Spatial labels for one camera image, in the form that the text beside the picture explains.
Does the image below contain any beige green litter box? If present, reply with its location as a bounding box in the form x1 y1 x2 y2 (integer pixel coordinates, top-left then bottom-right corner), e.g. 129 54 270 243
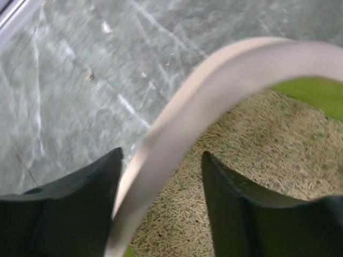
105 37 342 256

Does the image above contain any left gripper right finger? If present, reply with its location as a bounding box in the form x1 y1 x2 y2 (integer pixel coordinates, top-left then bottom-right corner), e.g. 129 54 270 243
202 152 342 257

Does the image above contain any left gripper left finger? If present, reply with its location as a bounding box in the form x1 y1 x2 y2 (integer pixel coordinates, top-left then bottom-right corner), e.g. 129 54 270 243
1 148 123 257

